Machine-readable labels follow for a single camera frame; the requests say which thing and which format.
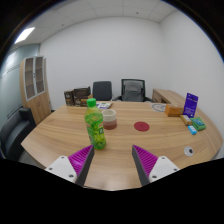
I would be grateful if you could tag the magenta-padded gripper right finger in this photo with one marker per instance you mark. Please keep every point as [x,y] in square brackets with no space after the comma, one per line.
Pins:
[161,166]

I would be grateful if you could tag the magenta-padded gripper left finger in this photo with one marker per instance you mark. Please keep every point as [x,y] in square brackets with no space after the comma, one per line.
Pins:
[63,166]

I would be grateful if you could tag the green drink bottle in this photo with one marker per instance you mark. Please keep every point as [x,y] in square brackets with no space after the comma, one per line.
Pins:
[95,130]

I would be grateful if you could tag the flat round red coaster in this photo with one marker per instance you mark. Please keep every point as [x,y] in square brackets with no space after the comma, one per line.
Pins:
[141,126]

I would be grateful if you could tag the small blue box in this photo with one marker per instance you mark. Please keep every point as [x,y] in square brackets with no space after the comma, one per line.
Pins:
[192,130]

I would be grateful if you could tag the small yellow box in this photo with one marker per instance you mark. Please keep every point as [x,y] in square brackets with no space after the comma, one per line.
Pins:
[186,119]

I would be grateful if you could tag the green flat box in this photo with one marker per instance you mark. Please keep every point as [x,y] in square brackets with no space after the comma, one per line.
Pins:
[198,123]

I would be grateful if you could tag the orange cardboard box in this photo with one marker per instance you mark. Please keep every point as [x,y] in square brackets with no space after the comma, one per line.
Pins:
[173,110]

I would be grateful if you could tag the black leather sofa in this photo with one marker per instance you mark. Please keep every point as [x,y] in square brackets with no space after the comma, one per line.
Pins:
[15,133]

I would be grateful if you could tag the sheet with round print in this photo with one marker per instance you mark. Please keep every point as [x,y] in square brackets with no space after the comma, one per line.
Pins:
[157,107]

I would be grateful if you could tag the white and pink cup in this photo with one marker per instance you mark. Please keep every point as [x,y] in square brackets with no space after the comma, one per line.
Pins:
[109,119]

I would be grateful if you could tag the tan cardboard box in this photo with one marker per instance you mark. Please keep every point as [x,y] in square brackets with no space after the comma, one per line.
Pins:
[83,102]

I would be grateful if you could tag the wooden glass-door cabinet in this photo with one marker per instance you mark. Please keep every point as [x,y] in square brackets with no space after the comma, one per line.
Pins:
[38,103]

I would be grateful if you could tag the purple upright box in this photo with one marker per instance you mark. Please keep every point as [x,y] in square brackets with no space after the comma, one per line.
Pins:
[190,105]

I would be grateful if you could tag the tall dark brown carton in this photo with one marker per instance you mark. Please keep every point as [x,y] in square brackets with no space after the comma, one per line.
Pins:
[69,98]

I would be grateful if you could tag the wooden side desk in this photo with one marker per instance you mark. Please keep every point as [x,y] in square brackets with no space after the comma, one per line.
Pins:
[165,95]

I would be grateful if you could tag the white printed leaflet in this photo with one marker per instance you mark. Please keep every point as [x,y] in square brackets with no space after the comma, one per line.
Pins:
[105,105]

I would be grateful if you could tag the wide dark brown carton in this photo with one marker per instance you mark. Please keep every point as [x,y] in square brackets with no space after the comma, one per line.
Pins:
[82,92]

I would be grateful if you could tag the grey mesh office chair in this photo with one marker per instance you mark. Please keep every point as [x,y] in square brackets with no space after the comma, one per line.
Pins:
[132,91]

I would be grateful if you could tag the black office chair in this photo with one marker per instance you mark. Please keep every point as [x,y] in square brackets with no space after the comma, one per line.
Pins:
[102,90]

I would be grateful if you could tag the rectangular ceiling light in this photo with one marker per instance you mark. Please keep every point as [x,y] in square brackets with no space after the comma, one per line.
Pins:
[24,35]

